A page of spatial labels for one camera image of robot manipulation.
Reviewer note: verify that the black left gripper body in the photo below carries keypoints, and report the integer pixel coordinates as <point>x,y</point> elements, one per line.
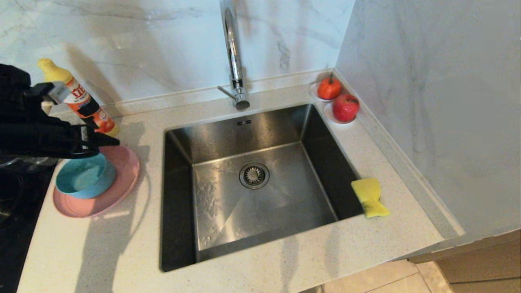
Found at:
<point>40,136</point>

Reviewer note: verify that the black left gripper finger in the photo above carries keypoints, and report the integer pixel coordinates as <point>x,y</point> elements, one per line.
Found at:
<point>103,140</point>

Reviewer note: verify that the pink plate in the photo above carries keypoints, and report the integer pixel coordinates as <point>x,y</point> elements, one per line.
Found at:
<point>122,175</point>

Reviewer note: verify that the teal bowl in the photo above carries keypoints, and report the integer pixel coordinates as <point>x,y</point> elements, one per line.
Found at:
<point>85,177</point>

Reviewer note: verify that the yellow-capped orange dish soap bottle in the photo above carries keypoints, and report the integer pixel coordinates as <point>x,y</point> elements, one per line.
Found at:
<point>55,71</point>

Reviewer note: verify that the chrome kitchen faucet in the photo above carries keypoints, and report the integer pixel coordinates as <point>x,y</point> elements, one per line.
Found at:
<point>234,53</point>

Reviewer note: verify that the yellow sponge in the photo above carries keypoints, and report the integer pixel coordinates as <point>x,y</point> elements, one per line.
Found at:
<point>368,193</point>

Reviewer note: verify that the stainless steel sink basin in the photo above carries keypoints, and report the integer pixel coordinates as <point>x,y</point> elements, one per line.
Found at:
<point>228,134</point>

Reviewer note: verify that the black induction cooktop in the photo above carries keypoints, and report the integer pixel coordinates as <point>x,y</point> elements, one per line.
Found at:
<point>16,228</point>

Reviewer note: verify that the round metal drain strainer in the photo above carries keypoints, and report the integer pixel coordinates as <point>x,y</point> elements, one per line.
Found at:
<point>254,175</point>

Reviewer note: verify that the small white dish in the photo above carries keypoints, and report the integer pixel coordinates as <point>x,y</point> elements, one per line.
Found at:
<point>313,92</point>
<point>328,113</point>

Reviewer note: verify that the orange persimmon fruit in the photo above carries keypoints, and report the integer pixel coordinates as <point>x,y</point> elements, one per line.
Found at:
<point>329,88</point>

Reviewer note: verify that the red apple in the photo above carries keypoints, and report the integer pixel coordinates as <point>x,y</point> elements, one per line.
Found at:
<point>346,108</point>

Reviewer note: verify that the wooden cabinet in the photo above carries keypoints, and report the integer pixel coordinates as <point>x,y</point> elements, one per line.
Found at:
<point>480,264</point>

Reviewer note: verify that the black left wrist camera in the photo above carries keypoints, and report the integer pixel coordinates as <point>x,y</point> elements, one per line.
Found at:
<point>53,91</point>

